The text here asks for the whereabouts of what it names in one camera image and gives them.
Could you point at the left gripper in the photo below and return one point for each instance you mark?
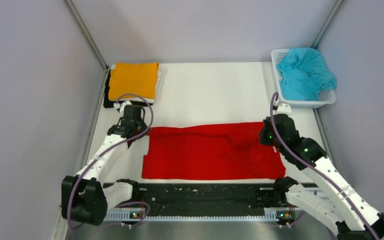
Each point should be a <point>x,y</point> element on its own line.
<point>144,125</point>

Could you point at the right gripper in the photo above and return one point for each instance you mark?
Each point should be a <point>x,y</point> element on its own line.
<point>263,139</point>

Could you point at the red t-shirt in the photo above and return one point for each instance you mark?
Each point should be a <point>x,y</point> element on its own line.
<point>212,152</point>

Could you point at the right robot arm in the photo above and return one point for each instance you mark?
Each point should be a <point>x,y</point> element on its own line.
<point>343,211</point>

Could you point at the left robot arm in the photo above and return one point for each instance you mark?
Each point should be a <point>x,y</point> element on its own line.
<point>86,197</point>

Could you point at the black folded t-shirt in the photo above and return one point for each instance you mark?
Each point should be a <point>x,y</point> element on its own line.
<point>108,103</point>

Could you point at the orange folded t-shirt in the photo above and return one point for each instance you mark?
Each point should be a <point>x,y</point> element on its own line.
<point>132,80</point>

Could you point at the white plastic basket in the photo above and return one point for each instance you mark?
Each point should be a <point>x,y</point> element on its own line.
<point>325,97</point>

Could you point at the teal t-shirt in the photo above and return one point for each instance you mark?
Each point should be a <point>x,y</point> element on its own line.
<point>305,75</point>

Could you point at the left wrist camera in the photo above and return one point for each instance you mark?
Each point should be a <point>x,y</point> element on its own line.
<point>120,106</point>

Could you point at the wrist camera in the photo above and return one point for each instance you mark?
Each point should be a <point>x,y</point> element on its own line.
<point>284,109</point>
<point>120,106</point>

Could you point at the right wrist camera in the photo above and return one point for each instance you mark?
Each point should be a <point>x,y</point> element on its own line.
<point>284,109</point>

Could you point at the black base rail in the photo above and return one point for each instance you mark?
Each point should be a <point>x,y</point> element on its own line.
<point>195,202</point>

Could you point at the left aluminium corner post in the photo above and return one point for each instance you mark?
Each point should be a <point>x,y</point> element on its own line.
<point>72,9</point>

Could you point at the aluminium corner post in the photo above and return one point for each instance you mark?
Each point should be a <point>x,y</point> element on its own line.
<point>328,22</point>
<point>72,9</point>

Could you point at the right aluminium corner post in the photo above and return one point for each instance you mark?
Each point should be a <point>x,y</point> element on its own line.
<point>328,22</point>

